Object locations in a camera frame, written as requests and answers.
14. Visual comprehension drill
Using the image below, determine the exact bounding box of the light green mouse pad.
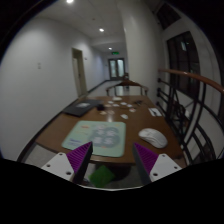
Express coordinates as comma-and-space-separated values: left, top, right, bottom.
62, 121, 126, 158

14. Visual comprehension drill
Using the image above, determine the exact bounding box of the dark window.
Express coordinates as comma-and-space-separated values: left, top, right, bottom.
167, 31, 200, 96

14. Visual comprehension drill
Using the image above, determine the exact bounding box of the green exit sign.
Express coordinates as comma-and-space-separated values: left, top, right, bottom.
112, 51, 120, 55

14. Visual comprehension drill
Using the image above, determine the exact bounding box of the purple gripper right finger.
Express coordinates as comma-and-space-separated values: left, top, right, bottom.
132, 142, 183, 186

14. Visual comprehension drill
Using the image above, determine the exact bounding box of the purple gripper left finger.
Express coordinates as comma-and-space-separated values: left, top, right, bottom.
41, 141, 94, 185

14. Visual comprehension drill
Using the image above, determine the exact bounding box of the wooden handrail with black railing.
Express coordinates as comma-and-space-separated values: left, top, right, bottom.
157, 69, 224, 165

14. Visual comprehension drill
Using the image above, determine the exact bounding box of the side doorway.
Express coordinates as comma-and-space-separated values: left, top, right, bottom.
72, 48, 87, 97

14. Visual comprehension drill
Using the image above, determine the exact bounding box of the dark grey laptop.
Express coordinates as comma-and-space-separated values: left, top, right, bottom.
63, 99, 101, 117

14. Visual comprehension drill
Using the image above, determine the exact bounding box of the green object under table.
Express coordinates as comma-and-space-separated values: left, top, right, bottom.
89, 165, 115, 188

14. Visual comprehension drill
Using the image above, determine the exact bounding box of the small black box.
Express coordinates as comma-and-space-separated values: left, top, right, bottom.
97, 104, 104, 111

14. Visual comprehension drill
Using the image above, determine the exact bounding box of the double door at corridor end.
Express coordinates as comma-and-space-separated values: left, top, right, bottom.
108, 58, 125, 80

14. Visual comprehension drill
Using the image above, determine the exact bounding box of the wooden chair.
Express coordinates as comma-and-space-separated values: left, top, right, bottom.
106, 78, 149, 95

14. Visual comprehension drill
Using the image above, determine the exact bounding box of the white computer mouse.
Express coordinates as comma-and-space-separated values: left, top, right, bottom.
138, 128, 168, 148

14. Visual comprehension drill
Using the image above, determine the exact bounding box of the white paper booklet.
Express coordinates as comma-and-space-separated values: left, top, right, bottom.
149, 108, 162, 117

